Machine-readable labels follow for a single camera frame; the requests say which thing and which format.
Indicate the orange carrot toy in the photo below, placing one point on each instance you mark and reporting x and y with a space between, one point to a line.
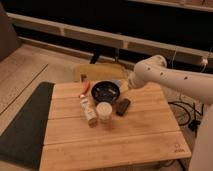
86 87

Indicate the black rectangular block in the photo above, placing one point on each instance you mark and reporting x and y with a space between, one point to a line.
122 106

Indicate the dark ceramic bowl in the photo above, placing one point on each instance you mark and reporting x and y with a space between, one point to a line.
105 91

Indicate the blue white sponge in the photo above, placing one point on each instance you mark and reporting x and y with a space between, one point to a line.
117 82

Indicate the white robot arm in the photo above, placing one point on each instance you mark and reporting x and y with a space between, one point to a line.
193 84

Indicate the dark green floor mat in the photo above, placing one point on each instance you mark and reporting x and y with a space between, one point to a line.
22 141

